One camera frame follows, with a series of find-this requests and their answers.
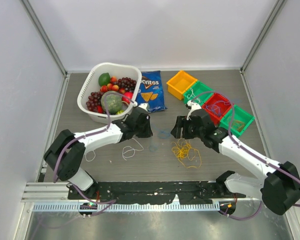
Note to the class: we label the purple grape bunch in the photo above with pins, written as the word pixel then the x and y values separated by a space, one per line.
pixel 127 84
pixel 94 102

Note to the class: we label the upper purple grape bunch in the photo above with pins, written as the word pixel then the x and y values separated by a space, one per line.
pixel 127 84

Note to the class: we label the green lime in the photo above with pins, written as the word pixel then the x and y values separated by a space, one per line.
pixel 104 79

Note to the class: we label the blue Doritos chip bag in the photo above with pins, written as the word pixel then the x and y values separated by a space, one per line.
pixel 151 91

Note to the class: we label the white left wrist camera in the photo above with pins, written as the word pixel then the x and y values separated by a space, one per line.
pixel 144 106

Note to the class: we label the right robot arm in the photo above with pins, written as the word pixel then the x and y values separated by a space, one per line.
pixel 276 184

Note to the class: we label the green plastic bin far right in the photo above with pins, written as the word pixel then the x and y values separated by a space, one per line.
pixel 242 120

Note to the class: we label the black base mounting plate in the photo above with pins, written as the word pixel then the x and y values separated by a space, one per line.
pixel 159 192

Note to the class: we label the white fruit basket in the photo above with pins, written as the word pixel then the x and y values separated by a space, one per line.
pixel 91 84

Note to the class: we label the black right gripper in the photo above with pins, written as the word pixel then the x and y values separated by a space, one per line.
pixel 181 122

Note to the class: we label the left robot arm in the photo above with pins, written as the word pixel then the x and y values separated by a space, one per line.
pixel 68 149

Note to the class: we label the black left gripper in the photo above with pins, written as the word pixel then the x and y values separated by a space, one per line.
pixel 148 133

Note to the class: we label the lower purple grape bunch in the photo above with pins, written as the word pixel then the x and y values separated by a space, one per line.
pixel 94 102

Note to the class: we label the peaches in basket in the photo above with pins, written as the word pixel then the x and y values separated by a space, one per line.
pixel 112 86

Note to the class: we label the green plastic bin near yellow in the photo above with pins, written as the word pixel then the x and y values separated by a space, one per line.
pixel 195 90

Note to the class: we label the small watermelon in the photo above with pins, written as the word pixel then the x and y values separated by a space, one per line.
pixel 113 102

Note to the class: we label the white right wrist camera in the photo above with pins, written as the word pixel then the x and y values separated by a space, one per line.
pixel 194 109

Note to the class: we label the red plastic bin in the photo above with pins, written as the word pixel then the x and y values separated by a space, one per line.
pixel 216 106

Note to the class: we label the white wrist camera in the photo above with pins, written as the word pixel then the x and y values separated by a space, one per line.
pixel 194 109
pixel 144 106

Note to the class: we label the white slotted cable duct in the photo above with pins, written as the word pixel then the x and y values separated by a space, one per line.
pixel 86 207

